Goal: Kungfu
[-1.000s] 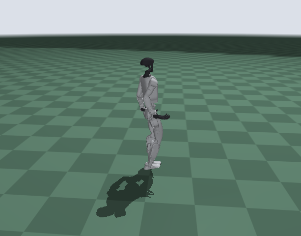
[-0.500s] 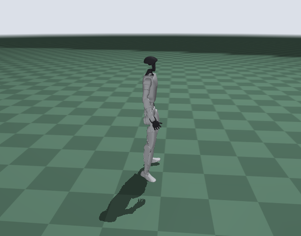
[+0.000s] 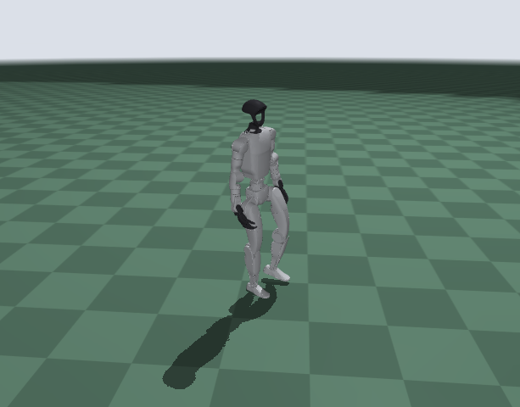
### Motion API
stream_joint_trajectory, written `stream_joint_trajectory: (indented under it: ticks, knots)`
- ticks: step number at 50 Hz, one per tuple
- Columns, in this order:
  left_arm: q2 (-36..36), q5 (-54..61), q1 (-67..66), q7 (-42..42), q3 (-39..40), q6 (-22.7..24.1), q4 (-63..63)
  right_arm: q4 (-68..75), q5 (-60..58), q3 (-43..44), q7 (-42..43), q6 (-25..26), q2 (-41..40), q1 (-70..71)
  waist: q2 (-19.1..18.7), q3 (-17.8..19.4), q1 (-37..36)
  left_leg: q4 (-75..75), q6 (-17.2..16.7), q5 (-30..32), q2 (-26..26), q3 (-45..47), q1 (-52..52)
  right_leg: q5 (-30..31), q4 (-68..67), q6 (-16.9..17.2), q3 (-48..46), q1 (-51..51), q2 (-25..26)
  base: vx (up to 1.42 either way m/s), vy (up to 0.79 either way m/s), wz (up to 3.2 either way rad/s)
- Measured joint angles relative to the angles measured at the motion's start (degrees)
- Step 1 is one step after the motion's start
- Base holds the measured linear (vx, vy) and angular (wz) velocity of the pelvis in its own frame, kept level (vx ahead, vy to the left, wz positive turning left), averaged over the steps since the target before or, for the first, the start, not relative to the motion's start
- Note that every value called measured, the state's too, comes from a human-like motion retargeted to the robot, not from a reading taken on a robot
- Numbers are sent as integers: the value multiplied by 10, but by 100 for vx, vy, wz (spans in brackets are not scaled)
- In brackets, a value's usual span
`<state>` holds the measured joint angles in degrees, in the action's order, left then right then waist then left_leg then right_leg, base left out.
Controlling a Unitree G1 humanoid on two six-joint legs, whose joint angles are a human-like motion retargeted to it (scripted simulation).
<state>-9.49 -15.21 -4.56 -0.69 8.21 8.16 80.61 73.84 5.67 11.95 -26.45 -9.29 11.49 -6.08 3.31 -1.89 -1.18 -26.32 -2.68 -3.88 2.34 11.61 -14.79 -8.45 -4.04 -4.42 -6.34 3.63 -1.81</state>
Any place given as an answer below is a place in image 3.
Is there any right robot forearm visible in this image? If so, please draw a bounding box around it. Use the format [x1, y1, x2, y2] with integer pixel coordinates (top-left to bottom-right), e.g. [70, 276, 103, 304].
[229, 172, 242, 213]

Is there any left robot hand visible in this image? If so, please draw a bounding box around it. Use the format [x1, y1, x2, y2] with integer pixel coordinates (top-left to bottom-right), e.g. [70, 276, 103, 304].
[274, 180, 288, 204]

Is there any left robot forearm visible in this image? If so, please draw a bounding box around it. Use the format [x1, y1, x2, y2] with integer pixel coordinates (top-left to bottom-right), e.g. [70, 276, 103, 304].
[269, 161, 282, 187]

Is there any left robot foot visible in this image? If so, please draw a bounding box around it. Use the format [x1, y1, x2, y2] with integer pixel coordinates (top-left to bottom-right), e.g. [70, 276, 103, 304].
[263, 265, 290, 282]

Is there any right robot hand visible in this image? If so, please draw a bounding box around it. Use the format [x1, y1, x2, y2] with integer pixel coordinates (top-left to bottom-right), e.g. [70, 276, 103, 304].
[234, 204, 257, 230]

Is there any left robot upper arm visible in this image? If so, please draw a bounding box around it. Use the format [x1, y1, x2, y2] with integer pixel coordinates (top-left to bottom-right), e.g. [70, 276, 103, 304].
[265, 126, 279, 164]

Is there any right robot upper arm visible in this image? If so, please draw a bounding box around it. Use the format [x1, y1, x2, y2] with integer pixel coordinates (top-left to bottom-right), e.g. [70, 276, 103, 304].
[230, 137, 249, 183]

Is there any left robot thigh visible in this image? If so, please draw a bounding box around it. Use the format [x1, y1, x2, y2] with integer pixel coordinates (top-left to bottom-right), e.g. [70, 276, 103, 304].
[266, 186, 289, 243]

